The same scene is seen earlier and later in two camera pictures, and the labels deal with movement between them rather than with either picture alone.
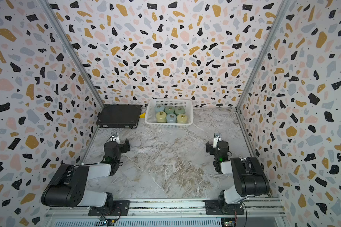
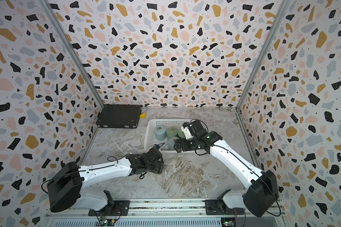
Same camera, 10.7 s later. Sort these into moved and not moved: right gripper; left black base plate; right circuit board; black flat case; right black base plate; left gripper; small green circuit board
Moved: right gripper; left gripper
Not moved: right circuit board; small green circuit board; left black base plate; right black base plate; black flat case
